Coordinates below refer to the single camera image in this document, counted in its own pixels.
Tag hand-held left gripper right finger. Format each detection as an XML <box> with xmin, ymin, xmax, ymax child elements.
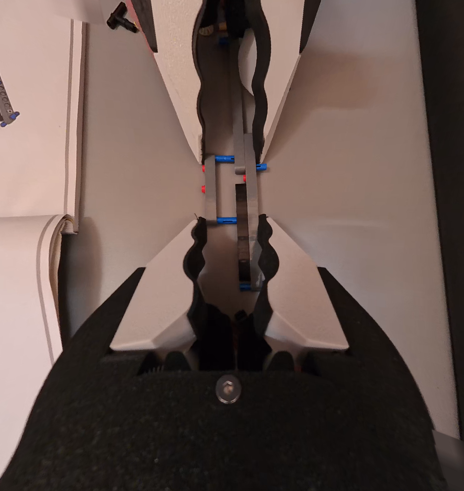
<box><xmin>254</xmin><ymin>216</ymin><xmax>350</xmax><ymax>353</ymax></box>

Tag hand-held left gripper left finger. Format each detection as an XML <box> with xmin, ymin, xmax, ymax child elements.
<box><xmin>110</xmin><ymin>219</ymin><xmax>207</xmax><ymax>353</ymax></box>

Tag grey and black lego beam assembly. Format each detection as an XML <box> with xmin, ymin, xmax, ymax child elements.
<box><xmin>200</xmin><ymin>35</ymin><xmax>269</xmax><ymax>292</ymax></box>

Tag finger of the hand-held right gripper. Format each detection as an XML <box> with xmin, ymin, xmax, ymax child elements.
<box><xmin>148</xmin><ymin>0</ymin><xmax>209</xmax><ymax>165</ymax></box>
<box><xmin>251</xmin><ymin>0</ymin><xmax>305</xmax><ymax>163</ymax></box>

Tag black lego connector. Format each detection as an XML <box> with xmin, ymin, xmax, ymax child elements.
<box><xmin>106</xmin><ymin>2</ymin><xmax>136</xmax><ymax>32</ymax></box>

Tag dark dotted surface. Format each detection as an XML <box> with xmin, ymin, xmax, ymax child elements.
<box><xmin>415</xmin><ymin>0</ymin><xmax>464</xmax><ymax>445</ymax></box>

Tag lego instruction booklet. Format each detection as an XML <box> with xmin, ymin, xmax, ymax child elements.
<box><xmin>0</xmin><ymin>17</ymin><xmax>87</xmax><ymax>480</ymax></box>

